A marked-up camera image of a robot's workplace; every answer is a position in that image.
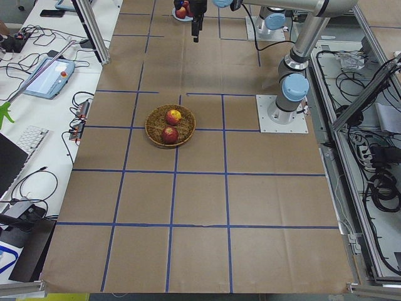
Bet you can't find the red apple plate left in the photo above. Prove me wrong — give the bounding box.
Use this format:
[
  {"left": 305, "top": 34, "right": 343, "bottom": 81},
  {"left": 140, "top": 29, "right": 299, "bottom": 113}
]
[{"left": 182, "top": 0, "right": 193, "bottom": 17}]

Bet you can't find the grey dock adapter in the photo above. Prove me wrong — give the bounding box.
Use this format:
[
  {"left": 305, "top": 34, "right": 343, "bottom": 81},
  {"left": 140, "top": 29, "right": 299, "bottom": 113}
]
[{"left": 3, "top": 201, "right": 46, "bottom": 221}]

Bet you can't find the green hand pointer stick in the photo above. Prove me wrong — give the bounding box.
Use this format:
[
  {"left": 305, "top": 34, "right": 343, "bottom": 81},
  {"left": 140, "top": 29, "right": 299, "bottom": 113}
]
[{"left": 1, "top": 40, "right": 77, "bottom": 126}]

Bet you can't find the red apple plate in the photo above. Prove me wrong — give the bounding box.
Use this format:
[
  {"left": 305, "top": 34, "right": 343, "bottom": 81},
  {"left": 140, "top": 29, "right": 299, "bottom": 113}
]
[
  {"left": 182, "top": 0, "right": 193, "bottom": 17},
  {"left": 175, "top": 7, "right": 186, "bottom": 19}
]

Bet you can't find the black box lower left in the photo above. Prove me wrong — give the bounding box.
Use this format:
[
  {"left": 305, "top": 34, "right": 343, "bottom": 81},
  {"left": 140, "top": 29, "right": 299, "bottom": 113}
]
[{"left": 9, "top": 219, "right": 56, "bottom": 282}]

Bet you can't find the red yellow apple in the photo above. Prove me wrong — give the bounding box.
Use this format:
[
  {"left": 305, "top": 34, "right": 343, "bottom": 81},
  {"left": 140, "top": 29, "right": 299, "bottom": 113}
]
[{"left": 165, "top": 109, "right": 182, "bottom": 126}]

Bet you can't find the woven wicker basket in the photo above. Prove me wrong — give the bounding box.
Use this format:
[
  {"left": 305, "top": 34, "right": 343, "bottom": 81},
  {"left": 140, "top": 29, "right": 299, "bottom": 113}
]
[{"left": 145, "top": 104, "right": 195, "bottom": 148}]

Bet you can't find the black cable bundle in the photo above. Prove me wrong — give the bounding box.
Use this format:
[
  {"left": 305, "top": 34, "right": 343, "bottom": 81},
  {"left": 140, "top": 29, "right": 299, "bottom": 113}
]
[{"left": 363, "top": 169, "right": 401, "bottom": 214}]

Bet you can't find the teach pendant tablet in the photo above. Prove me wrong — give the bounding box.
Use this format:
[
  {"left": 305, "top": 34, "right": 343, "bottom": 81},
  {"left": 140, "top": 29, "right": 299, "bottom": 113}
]
[{"left": 24, "top": 59, "right": 75, "bottom": 99}]

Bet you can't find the white power strip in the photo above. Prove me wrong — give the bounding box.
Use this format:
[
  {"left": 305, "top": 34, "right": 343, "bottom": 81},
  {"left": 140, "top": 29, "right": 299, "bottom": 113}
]
[{"left": 357, "top": 141, "right": 374, "bottom": 172}]

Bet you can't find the light blue plate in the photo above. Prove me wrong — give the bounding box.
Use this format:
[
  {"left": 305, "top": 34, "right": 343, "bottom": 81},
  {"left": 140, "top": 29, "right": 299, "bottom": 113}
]
[{"left": 172, "top": 6, "right": 193, "bottom": 22}]

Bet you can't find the aluminium frame post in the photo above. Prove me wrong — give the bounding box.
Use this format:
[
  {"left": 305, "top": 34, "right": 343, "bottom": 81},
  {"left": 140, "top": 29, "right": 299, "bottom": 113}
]
[{"left": 72, "top": 0, "right": 110, "bottom": 65}]

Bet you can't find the red apple plate front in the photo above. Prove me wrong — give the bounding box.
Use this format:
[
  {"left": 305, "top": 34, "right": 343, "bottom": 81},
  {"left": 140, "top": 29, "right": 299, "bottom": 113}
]
[{"left": 175, "top": 7, "right": 186, "bottom": 19}]

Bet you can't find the orange usb hub lower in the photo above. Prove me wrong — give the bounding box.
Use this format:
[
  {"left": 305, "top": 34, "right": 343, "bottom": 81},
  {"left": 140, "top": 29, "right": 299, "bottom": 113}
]
[{"left": 69, "top": 122, "right": 85, "bottom": 142}]

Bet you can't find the dark red apple in basket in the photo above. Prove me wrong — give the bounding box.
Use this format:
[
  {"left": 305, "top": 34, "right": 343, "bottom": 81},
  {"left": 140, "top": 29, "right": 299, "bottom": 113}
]
[{"left": 162, "top": 126, "right": 179, "bottom": 144}]

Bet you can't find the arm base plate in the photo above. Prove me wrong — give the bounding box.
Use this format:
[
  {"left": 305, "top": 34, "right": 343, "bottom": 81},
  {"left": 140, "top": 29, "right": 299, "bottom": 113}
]
[
  {"left": 245, "top": 16, "right": 286, "bottom": 42},
  {"left": 256, "top": 95, "right": 308, "bottom": 134}
]

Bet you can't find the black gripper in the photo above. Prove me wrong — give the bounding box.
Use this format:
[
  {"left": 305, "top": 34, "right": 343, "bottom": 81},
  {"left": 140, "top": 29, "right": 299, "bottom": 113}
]
[{"left": 191, "top": 0, "right": 207, "bottom": 43}]

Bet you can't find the black smartphone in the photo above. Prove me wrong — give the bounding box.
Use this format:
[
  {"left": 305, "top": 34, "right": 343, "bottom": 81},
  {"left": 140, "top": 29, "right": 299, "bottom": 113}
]
[{"left": 40, "top": 9, "right": 65, "bottom": 18}]

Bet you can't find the black laptop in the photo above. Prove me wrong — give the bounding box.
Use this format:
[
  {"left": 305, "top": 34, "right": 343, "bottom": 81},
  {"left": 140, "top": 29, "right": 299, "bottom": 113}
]
[{"left": 0, "top": 134, "right": 28, "bottom": 196}]

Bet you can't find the orange usb hub upper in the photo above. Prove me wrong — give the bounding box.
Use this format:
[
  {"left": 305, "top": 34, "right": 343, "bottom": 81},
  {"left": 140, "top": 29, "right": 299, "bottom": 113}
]
[{"left": 75, "top": 100, "right": 90, "bottom": 119}]

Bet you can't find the white keyboard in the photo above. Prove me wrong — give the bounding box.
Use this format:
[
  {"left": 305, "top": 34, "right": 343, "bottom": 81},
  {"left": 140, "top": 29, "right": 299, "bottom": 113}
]
[{"left": 16, "top": 125, "right": 49, "bottom": 159}]

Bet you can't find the orange usb hub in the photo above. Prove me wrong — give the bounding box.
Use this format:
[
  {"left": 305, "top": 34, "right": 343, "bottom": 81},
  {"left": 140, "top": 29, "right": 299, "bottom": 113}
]
[
  {"left": 69, "top": 122, "right": 85, "bottom": 142},
  {"left": 75, "top": 100, "right": 90, "bottom": 119}
]

